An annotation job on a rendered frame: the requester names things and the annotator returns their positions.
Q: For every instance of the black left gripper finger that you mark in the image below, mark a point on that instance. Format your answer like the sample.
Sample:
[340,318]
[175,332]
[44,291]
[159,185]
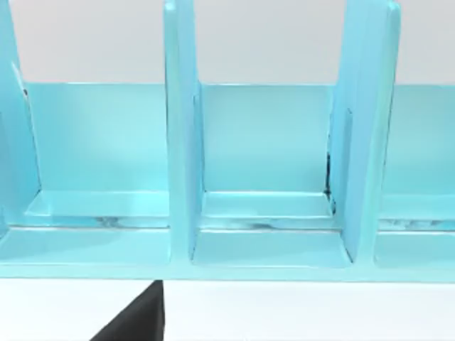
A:
[142,316]

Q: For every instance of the light blue rack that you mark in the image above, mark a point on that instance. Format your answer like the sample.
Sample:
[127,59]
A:
[249,149]

